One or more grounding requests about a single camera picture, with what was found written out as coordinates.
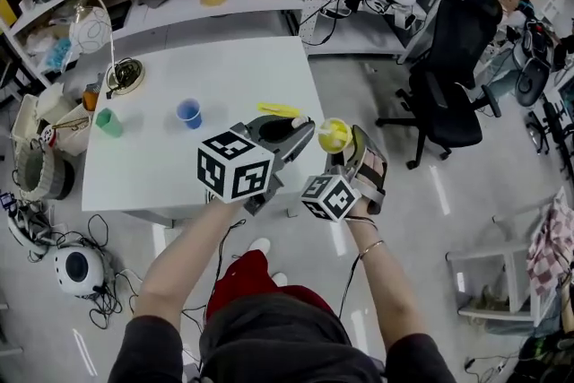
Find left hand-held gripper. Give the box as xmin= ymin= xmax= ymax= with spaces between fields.
xmin=196 ymin=114 xmax=317 ymax=216

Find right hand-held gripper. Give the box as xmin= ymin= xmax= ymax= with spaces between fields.
xmin=299 ymin=124 xmax=389 ymax=222

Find yellow plastic cup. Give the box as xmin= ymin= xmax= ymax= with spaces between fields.
xmin=317 ymin=117 xmax=353 ymax=153

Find person's right forearm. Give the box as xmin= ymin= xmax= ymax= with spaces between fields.
xmin=347 ymin=214 xmax=427 ymax=349

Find person's left forearm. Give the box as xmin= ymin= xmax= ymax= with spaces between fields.
xmin=133 ymin=196 xmax=246 ymax=331

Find blue plastic cup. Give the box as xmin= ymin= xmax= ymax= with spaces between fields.
xmin=176 ymin=98 xmax=203 ymax=130

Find green plastic cup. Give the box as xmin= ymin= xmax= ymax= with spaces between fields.
xmin=95 ymin=108 xmax=124 ymax=138

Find person's right hand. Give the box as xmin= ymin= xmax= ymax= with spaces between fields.
xmin=358 ymin=149 xmax=387 ymax=190

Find black office chair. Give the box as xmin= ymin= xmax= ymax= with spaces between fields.
xmin=375 ymin=0 xmax=504 ymax=170

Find person's left white shoe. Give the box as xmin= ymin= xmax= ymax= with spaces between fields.
xmin=248 ymin=237 xmax=273 ymax=257

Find long white shelf unit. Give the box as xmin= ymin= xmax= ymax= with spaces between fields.
xmin=0 ymin=0 xmax=315 ymax=91

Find person's red trousers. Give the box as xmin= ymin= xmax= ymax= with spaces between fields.
xmin=205 ymin=249 xmax=335 ymax=319

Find orange jar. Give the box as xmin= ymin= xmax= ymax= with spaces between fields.
xmin=82 ymin=84 xmax=100 ymax=112

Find black flat box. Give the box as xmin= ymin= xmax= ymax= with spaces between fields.
xmin=107 ymin=0 xmax=134 ymax=30

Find white slatted basket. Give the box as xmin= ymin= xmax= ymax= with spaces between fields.
xmin=53 ymin=105 xmax=95 ymax=156

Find person's dark grey shirt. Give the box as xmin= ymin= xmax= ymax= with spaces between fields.
xmin=107 ymin=291 xmax=457 ymax=383

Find white globe brass desk lamp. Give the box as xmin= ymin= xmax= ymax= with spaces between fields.
xmin=69 ymin=0 xmax=145 ymax=98

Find pink checkered cloth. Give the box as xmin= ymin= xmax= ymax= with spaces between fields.
xmin=526 ymin=192 xmax=574 ymax=297

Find bag of blue packets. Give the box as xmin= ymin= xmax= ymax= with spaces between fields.
xmin=44 ymin=38 xmax=73 ymax=71

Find grey woven basket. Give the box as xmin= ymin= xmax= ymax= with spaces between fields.
xmin=13 ymin=138 xmax=75 ymax=201

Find white round floor device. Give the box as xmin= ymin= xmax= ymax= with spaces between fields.
xmin=54 ymin=247 xmax=105 ymax=297

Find white storage bin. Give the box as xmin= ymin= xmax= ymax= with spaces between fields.
xmin=11 ymin=93 xmax=41 ymax=149

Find thin metal bracelet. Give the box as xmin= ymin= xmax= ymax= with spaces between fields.
xmin=358 ymin=239 xmax=386 ymax=261

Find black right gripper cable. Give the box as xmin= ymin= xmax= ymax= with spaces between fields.
xmin=336 ymin=214 xmax=378 ymax=322

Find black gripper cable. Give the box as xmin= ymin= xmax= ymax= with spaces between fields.
xmin=336 ymin=214 xmax=378 ymax=322
xmin=204 ymin=217 xmax=247 ymax=319

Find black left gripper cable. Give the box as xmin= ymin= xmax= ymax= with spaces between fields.
xmin=204 ymin=217 xmax=247 ymax=319

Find white metal-frame table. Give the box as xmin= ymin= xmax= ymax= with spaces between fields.
xmin=446 ymin=210 xmax=546 ymax=324

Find tangle of black cables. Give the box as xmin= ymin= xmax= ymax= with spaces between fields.
xmin=26 ymin=213 xmax=135 ymax=331

